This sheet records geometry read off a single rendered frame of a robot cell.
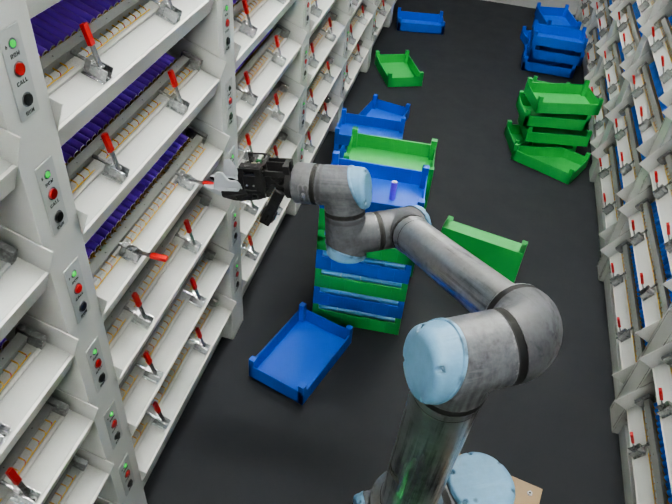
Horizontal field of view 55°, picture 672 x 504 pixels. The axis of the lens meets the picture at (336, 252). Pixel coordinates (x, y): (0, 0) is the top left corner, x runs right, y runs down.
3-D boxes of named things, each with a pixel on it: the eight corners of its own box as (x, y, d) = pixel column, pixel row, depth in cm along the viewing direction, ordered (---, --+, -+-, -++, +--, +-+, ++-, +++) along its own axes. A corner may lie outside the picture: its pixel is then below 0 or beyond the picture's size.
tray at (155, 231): (218, 163, 168) (230, 136, 161) (98, 330, 123) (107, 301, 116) (148, 125, 166) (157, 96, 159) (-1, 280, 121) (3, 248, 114)
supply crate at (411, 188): (425, 186, 203) (429, 165, 198) (420, 225, 188) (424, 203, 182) (331, 171, 206) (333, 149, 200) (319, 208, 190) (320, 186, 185)
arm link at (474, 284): (604, 312, 92) (416, 194, 153) (526, 329, 89) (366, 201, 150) (597, 383, 96) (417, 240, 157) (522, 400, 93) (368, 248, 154)
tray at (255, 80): (296, 55, 220) (312, 20, 211) (232, 145, 175) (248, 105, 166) (243, 25, 218) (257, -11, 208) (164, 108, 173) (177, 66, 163)
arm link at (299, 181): (321, 189, 148) (310, 214, 141) (301, 188, 149) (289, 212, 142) (317, 155, 142) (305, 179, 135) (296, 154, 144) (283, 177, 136)
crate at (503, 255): (509, 295, 238) (514, 282, 244) (523, 254, 225) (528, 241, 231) (432, 267, 247) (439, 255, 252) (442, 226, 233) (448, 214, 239)
